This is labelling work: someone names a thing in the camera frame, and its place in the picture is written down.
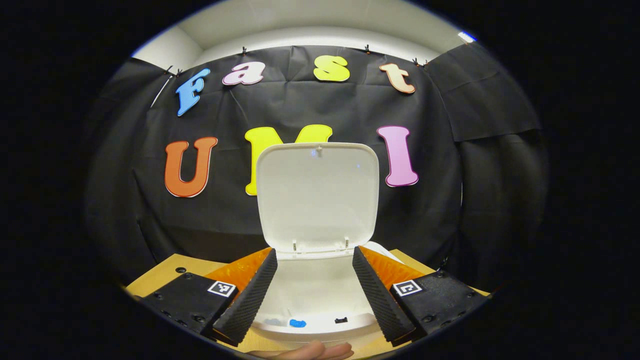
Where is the white desktop garbage bin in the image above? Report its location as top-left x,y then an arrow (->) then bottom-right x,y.
250,142 -> 406,346

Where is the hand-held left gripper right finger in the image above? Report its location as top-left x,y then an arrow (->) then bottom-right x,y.
352,245 -> 490,347

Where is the wooden desktop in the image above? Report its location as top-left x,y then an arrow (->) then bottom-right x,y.
125,249 -> 493,360

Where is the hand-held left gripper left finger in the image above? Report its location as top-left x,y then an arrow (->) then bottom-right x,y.
141,247 -> 279,347

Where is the black backdrop cloth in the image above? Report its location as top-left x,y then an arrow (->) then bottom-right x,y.
85,42 -> 548,291

